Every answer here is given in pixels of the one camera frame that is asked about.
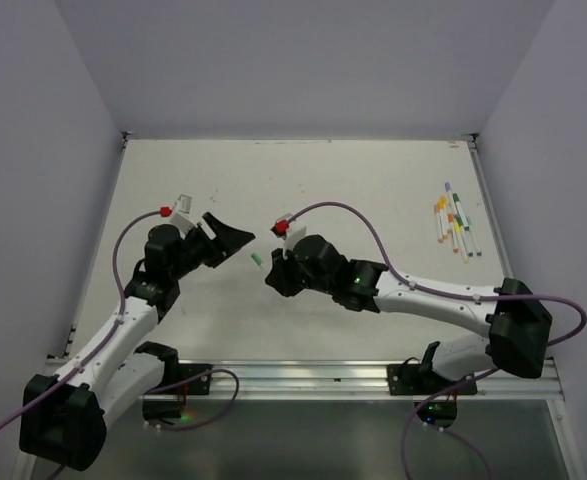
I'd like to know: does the light green pen cap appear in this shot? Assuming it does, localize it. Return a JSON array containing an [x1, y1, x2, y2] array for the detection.
[[251, 253, 263, 267]]

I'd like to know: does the yellow cap marker front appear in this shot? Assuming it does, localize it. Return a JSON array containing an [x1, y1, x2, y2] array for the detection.
[[438, 196, 452, 239]]

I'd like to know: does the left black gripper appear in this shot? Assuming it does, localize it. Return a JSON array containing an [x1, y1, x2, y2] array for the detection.
[[169, 211, 254, 280]]

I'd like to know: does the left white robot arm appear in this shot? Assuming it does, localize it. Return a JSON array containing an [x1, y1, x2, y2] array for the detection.
[[19, 210, 255, 471]]

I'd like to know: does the mint cap marker right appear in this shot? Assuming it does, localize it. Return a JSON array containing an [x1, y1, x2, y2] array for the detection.
[[466, 216, 482, 257]]

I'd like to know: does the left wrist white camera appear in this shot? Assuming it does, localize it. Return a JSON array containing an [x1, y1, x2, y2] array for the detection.
[[168, 194, 196, 235]]

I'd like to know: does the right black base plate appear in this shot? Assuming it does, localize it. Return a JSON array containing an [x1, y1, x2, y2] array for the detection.
[[386, 362, 455, 396]]

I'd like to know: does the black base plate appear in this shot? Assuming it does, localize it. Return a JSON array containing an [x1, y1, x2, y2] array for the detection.
[[386, 362, 455, 396], [172, 362, 213, 397]]

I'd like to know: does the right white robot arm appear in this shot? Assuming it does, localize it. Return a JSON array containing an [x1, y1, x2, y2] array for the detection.
[[265, 235, 552, 393]]

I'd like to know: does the orange cap marker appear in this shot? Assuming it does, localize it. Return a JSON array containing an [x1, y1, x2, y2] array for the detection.
[[448, 213, 460, 253]]

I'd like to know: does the green cap marker lower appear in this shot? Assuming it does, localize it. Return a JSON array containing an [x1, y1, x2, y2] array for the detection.
[[456, 216, 474, 258]]

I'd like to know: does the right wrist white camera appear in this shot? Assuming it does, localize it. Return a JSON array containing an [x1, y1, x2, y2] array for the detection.
[[271, 213, 307, 259]]

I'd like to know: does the aluminium front rail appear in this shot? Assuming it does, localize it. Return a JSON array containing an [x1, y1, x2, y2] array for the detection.
[[47, 357, 567, 401]]

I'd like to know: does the wrist white camera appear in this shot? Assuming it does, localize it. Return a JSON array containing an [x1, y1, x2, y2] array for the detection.
[[271, 213, 307, 259], [168, 194, 196, 235]]

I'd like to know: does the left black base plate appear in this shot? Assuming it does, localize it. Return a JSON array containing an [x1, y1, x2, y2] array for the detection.
[[172, 362, 213, 397]]

